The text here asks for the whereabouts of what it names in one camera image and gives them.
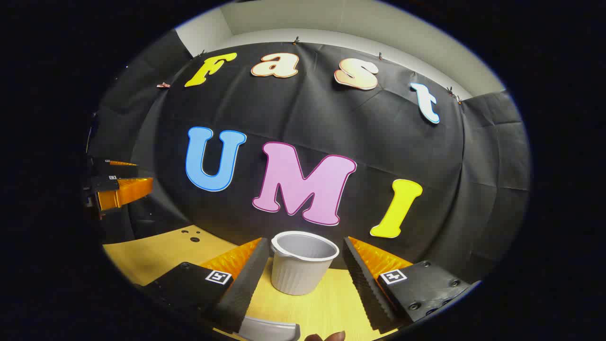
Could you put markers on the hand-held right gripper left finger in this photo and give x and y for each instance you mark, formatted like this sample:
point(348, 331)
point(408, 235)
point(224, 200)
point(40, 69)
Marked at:
point(239, 293)

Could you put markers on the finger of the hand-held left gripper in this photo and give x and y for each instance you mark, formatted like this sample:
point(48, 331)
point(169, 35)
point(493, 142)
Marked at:
point(106, 168)
point(125, 192)

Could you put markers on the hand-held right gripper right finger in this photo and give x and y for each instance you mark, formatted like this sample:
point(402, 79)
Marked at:
point(367, 289)

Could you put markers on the grey dustpan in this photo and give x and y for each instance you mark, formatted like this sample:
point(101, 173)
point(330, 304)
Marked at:
point(270, 329)

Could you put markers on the wooden desktop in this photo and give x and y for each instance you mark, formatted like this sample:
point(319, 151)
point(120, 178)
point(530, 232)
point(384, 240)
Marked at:
point(151, 255)

